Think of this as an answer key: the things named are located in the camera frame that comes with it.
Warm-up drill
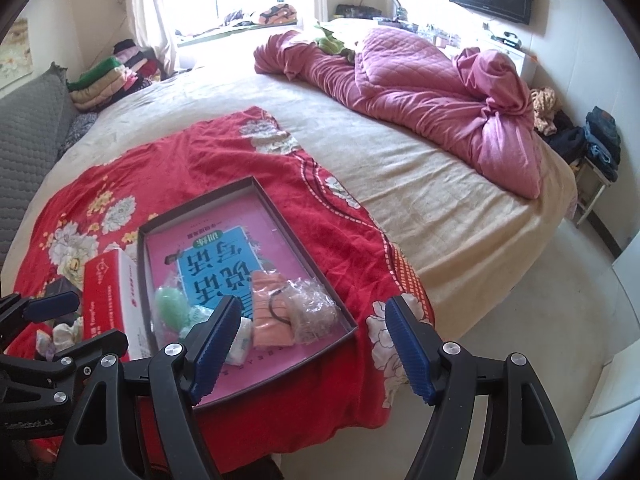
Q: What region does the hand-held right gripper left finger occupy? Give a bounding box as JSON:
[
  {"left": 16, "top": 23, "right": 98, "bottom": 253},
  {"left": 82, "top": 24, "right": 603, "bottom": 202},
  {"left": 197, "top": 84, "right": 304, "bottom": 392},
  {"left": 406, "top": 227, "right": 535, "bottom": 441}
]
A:
[{"left": 59, "top": 294, "right": 244, "bottom": 480}]

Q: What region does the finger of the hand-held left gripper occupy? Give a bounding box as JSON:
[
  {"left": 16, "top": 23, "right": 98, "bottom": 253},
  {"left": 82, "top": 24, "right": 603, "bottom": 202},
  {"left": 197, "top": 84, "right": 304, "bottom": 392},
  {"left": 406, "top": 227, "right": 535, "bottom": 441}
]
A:
[
  {"left": 0, "top": 329, "right": 130, "bottom": 376},
  {"left": 0, "top": 291, "right": 82, "bottom": 326}
]

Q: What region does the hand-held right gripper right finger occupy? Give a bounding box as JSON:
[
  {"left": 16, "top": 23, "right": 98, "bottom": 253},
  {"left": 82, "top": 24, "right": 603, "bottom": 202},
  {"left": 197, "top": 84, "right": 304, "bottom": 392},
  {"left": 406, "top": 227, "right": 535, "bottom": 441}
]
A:
[{"left": 385, "top": 295, "right": 573, "bottom": 480}]

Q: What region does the green white tissue pack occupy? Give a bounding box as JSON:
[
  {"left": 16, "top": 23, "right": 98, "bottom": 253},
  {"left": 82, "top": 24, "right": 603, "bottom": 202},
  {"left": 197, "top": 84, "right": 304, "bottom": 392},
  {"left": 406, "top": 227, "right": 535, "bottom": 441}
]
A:
[{"left": 222, "top": 316, "right": 253, "bottom": 366}]

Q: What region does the orange towel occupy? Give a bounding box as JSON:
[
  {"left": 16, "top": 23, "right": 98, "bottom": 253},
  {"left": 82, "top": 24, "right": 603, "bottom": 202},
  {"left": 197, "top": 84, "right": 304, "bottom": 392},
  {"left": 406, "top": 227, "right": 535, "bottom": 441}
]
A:
[{"left": 248, "top": 270, "right": 295, "bottom": 351}]

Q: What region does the green sponge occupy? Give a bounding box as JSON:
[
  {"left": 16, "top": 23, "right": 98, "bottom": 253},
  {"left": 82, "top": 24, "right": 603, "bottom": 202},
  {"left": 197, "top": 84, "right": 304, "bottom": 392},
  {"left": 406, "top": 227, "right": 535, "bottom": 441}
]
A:
[{"left": 152, "top": 270, "right": 216, "bottom": 341}]

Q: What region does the black hair tie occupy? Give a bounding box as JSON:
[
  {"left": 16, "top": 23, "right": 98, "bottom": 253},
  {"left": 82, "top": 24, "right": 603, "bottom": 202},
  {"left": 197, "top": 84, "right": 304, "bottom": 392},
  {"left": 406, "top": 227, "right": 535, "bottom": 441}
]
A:
[{"left": 266, "top": 286, "right": 296, "bottom": 325}]

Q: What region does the crinkled clear plastic bag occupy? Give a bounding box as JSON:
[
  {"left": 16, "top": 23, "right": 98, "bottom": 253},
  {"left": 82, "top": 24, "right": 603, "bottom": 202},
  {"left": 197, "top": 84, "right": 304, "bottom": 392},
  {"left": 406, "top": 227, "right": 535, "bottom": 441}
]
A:
[{"left": 285, "top": 276, "right": 343, "bottom": 346}]

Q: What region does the shallow pink cardboard box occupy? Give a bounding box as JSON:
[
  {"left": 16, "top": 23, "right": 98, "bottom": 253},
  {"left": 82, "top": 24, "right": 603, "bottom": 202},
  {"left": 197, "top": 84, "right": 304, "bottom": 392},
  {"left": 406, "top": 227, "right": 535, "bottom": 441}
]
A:
[{"left": 136, "top": 176, "right": 359, "bottom": 411}]

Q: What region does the red white box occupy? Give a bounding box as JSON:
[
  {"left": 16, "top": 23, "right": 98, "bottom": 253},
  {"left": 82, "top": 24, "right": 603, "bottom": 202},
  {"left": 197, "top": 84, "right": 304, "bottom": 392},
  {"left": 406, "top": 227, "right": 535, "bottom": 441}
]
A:
[{"left": 81, "top": 249, "right": 156, "bottom": 362}]

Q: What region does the grey quilted headboard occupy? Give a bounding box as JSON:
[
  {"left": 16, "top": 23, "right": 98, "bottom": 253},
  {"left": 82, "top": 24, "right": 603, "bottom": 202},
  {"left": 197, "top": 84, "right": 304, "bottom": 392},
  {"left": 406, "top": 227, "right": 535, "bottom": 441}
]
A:
[{"left": 0, "top": 62, "right": 98, "bottom": 281}]

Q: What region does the dark patterned cloth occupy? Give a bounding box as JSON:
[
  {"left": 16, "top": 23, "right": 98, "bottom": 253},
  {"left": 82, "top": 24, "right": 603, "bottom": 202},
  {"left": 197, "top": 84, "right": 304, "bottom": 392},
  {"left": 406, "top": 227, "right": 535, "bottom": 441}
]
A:
[{"left": 60, "top": 111, "right": 99, "bottom": 158}]

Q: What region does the red floral blanket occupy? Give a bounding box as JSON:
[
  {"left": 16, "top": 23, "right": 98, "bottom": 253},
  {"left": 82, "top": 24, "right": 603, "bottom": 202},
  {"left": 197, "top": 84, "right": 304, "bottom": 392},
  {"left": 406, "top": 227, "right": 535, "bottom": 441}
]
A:
[{"left": 0, "top": 105, "right": 436, "bottom": 476}]

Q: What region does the bed with beige sheet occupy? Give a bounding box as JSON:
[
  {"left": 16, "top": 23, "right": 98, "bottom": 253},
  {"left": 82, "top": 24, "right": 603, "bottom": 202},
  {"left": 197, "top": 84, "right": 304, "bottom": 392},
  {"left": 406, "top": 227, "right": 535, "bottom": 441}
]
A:
[{"left": 15, "top": 20, "right": 580, "bottom": 346}]

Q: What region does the stack of folded clothes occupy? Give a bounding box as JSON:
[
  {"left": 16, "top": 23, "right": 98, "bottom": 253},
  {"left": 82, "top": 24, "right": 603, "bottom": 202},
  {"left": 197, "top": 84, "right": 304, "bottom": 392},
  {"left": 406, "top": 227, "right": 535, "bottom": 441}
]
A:
[{"left": 67, "top": 40, "right": 166, "bottom": 111}]

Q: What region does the white stool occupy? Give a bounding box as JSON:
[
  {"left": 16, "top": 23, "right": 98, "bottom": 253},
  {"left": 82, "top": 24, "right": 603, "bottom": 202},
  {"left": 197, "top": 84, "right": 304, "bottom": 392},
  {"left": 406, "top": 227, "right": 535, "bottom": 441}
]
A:
[{"left": 572, "top": 157, "right": 616, "bottom": 228}]

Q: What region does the pink quilt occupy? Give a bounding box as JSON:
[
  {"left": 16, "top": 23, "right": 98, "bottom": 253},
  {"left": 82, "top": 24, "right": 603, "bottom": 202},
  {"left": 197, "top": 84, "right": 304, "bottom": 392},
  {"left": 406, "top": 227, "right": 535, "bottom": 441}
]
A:
[{"left": 252, "top": 27, "right": 543, "bottom": 200}]

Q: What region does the dark clothes pile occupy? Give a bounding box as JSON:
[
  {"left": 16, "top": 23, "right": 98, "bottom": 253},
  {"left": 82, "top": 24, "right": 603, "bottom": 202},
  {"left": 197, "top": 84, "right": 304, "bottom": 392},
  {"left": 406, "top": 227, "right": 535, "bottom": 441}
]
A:
[{"left": 550, "top": 125, "right": 588, "bottom": 163}]

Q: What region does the yellow knit item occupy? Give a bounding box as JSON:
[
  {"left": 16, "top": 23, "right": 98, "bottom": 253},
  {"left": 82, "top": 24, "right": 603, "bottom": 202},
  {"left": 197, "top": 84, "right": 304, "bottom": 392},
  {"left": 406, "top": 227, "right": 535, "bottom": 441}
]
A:
[{"left": 530, "top": 86, "right": 560, "bottom": 136}]

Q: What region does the pile of jeans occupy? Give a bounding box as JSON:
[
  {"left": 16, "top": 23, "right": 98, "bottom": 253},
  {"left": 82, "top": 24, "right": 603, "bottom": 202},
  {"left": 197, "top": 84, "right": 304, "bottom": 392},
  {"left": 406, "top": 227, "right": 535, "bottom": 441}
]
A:
[{"left": 582, "top": 106, "right": 623, "bottom": 183}]

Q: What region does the white desk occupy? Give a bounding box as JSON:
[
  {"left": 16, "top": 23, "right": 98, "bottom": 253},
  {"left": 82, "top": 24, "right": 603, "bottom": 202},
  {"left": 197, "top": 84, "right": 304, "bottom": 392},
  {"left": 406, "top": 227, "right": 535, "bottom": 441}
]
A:
[{"left": 380, "top": 17, "right": 541, "bottom": 83}]

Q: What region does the green cloth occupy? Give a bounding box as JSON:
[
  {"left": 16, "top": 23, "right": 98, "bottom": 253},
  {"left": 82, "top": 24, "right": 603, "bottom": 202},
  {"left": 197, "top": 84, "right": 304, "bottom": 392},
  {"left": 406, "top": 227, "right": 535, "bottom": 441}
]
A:
[{"left": 315, "top": 24, "right": 363, "bottom": 57}]

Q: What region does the pile of colourful clothes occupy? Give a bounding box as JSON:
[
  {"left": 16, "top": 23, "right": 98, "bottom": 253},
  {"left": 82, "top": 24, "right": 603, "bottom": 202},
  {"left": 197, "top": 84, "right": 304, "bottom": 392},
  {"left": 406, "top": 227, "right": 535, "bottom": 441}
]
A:
[{"left": 220, "top": 2, "right": 301, "bottom": 28}]

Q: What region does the black flat case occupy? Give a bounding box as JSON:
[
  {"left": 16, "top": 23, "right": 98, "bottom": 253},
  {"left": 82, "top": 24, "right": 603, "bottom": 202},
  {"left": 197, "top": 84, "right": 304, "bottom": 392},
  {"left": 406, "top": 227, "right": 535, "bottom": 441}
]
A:
[{"left": 335, "top": 4, "right": 382, "bottom": 18}]

